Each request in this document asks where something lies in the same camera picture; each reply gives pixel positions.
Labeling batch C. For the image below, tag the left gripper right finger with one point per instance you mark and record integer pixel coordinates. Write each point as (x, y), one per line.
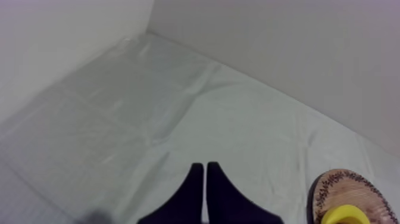
(225, 203)

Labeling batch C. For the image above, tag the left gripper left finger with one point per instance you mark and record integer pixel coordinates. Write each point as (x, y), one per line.
(186, 203)

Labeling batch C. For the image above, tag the round wooden board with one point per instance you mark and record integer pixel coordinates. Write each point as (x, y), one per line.
(343, 190)

